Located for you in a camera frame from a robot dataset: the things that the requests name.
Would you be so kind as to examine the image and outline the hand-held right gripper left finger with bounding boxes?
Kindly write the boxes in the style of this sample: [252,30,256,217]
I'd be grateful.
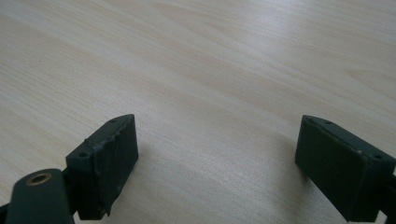
[64,113,139,221]

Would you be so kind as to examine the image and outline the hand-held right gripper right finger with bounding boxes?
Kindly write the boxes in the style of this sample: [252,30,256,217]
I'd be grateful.
[294,114,396,223]

